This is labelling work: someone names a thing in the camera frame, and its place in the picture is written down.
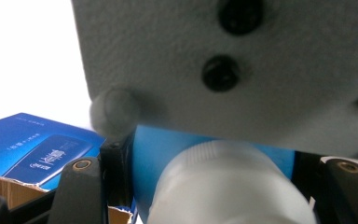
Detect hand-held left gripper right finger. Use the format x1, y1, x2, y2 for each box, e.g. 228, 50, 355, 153
291, 150, 324, 202

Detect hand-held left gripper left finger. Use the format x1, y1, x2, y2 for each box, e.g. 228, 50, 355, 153
99, 130, 138, 209

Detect white bottle with blue label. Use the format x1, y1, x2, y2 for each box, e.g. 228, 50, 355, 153
131, 124, 319, 224

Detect blue cardboard box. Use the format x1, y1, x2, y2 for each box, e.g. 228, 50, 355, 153
0, 112, 138, 224

